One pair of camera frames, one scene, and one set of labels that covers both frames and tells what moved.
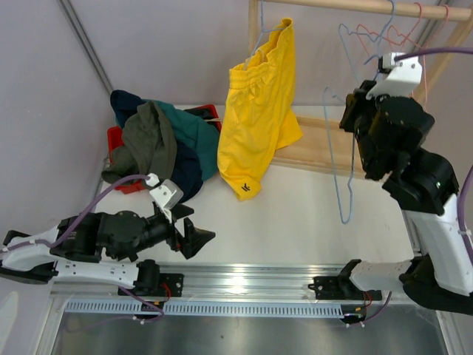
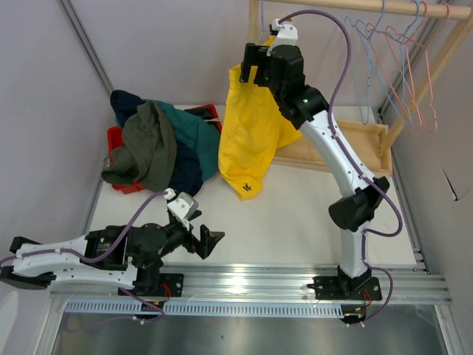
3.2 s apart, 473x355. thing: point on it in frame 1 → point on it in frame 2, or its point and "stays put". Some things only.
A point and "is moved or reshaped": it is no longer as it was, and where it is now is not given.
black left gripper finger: [180, 211] → [197, 213]
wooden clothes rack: [324, 146] stays put
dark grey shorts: [204, 112] stays put
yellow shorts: [259, 115] stays put
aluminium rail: [253, 283] stays put
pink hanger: [397, 38] → [419, 65]
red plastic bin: [114, 135] stays put
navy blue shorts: [187, 174] stays put
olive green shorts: [148, 149] stays put
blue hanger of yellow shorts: [263, 30] stays put
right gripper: [355, 102] → [254, 55]
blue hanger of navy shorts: [366, 34] → [364, 123]
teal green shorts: [196, 134] stays put
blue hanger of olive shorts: [344, 100] is moved or reshaped
